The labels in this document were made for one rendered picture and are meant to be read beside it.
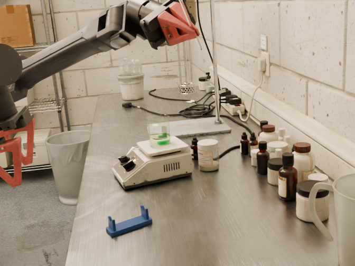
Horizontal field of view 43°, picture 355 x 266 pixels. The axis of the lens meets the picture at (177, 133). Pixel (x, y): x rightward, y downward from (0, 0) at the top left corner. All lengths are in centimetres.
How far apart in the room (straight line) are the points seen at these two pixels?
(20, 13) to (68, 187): 124
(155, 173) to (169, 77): 255
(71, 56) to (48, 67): 8
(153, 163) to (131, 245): 32
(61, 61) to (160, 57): 263
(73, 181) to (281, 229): 212
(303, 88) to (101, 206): 69
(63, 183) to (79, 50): 199
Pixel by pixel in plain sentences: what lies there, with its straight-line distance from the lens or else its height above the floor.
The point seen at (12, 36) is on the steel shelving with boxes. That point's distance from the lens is 337.
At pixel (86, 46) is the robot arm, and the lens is 103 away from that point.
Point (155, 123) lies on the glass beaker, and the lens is 121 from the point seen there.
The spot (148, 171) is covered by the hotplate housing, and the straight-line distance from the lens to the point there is 120.
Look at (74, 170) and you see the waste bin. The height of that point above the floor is 24.
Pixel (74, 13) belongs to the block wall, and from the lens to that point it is 366.
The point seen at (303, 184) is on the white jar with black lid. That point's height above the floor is 82.
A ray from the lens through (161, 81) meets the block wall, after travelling 372.
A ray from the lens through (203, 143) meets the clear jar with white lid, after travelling 127.
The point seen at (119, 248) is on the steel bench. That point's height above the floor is 75.
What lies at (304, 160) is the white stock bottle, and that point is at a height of 83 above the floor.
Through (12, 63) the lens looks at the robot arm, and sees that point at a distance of 66.
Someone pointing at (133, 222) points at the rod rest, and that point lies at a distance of 101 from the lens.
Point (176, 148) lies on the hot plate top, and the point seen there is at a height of 84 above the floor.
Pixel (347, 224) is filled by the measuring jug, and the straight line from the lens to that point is 80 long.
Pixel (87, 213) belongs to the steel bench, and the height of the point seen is 75.
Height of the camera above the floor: 122
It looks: 16 degrees down
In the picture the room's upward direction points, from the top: 4 degrees counter-clockwise
